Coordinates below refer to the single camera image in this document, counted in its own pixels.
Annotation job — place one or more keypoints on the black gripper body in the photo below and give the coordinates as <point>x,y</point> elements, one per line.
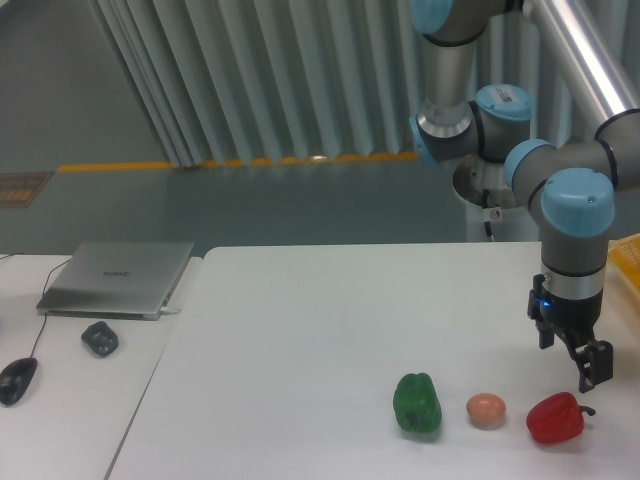
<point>569,303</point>

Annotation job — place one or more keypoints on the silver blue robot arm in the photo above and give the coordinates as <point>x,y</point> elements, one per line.
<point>568,192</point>

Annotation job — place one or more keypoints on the red bell pepper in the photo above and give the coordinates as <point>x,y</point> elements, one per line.
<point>558,418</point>

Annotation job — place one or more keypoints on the yellow plastic basket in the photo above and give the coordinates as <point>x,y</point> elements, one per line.
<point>624,256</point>

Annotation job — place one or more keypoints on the brown egg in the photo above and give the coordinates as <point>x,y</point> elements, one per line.
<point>486,409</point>

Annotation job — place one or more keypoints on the green bell pepper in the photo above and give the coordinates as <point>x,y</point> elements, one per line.
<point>416,405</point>

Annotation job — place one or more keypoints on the white folding partition screen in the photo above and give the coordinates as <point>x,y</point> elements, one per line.
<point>258,81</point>

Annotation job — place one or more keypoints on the silver closed laptop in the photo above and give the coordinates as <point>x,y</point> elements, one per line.
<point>117,280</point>

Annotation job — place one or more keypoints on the small black plastic object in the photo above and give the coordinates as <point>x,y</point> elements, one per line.
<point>101,339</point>

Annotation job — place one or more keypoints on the black computer mouse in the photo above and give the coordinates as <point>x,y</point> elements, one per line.
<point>16,378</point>

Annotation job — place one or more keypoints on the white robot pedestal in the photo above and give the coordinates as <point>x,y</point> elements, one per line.
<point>492,212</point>

